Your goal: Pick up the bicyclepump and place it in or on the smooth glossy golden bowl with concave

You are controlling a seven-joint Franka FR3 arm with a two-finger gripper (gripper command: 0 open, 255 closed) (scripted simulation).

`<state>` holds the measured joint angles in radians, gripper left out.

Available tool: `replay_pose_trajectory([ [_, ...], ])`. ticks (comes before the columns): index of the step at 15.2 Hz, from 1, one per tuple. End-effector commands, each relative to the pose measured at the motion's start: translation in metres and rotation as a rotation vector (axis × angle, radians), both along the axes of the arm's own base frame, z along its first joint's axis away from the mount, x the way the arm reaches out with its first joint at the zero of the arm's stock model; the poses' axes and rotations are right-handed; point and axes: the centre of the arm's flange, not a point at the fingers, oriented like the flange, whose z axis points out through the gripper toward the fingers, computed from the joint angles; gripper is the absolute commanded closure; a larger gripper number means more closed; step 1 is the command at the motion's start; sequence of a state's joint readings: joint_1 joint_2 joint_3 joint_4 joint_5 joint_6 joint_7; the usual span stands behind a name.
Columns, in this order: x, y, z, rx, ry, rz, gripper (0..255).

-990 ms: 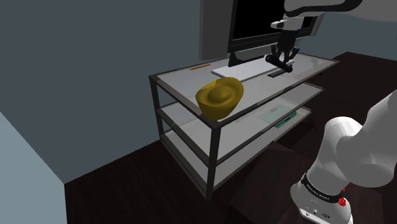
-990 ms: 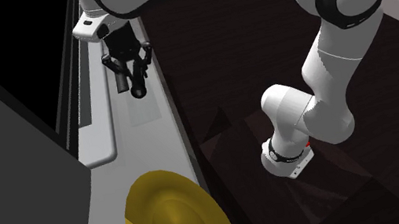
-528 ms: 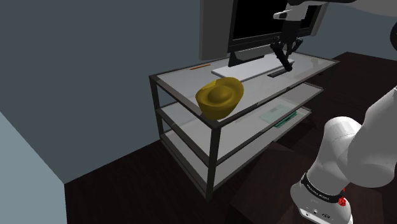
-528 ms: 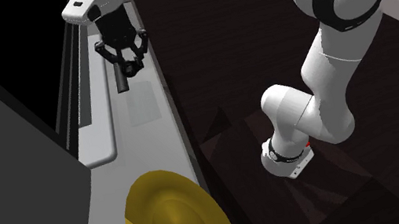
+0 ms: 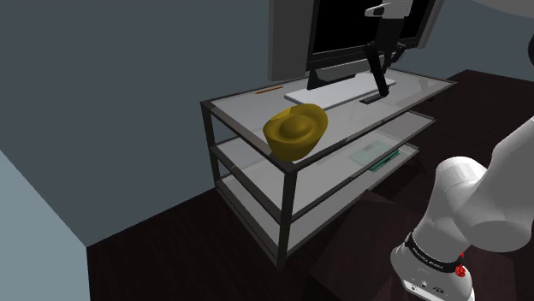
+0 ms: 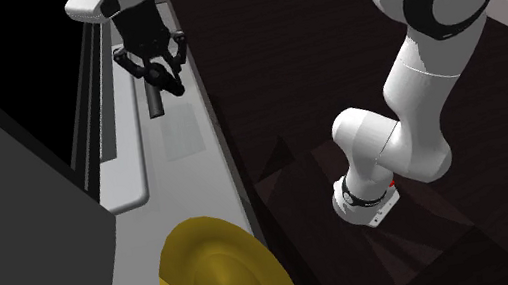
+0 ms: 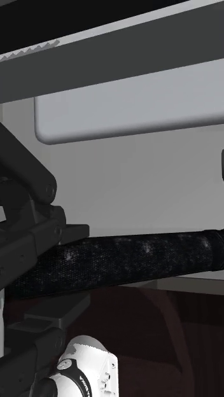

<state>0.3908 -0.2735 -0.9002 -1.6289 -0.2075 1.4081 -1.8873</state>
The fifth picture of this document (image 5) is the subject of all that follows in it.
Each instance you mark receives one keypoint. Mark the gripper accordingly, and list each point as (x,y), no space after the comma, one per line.
(390,31)

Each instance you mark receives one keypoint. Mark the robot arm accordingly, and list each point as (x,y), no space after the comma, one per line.
(480,208)

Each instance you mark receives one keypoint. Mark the black flat remote control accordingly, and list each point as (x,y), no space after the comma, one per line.
(369,99)

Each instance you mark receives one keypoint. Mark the black flat screen television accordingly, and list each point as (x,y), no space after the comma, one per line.
(346,29)

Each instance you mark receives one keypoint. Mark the green book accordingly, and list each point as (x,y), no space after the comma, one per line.
(377,156)

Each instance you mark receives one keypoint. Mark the gold ingot ornament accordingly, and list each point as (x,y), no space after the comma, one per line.
(294,133)

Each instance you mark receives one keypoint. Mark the orange pencil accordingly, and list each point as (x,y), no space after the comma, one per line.
(269,89)

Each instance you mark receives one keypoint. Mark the black frame glass shelf table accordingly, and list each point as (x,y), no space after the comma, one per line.
(288,196)

